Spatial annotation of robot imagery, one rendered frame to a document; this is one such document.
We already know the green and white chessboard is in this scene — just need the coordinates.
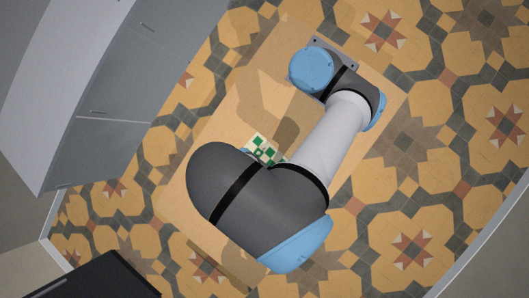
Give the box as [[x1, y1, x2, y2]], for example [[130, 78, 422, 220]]
[[244, 131, 288, 167]]

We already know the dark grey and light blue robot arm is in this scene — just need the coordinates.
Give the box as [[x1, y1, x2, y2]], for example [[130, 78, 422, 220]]
[[185, 46, 387, 274]]

